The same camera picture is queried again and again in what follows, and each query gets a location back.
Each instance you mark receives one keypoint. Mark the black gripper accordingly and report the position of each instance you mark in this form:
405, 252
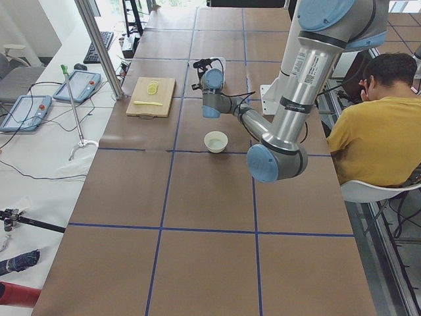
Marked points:
199, 75

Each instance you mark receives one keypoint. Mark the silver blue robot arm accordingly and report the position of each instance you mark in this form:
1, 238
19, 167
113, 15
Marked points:
323, 30

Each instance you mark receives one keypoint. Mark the bamboo cutting board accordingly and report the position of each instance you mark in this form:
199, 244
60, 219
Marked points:
164, 95

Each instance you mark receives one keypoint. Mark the yellow plastic knife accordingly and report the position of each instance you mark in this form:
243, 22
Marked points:
151, 103

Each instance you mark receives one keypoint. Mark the white ceramic bowl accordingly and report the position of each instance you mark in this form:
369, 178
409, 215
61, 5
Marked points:
216, 141

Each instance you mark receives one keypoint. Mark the blue teach pendant far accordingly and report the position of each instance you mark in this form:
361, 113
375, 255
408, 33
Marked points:
82, 83

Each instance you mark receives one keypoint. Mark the blue teach pendant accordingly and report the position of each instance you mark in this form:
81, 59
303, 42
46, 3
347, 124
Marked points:
82, 83
27, 113

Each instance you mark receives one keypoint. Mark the black computer mouse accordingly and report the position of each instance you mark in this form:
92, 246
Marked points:
80, 66

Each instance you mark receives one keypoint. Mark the blue teach pendant near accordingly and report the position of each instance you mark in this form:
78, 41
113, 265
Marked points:
27, 113

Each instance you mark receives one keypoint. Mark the grey office chair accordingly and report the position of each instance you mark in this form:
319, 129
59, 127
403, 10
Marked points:
17, 75

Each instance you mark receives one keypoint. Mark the person in yellow shirt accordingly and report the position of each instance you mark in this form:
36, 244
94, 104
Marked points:
378, 140

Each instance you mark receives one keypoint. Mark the white chair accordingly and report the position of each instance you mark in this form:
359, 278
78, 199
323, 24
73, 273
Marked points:
360, 192

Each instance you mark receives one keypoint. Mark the black tripod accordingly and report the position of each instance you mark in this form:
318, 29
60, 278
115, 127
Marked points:
11, 217

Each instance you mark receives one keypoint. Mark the red cylinder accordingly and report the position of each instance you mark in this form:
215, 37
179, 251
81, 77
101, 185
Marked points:
18, 295

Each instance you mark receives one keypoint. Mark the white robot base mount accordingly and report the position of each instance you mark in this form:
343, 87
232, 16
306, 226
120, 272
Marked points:
269, 99

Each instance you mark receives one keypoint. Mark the aluminium frame post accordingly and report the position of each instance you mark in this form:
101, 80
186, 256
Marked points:
92, 28

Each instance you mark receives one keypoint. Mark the grabber stick green handle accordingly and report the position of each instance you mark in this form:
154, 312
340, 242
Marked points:
82, 141

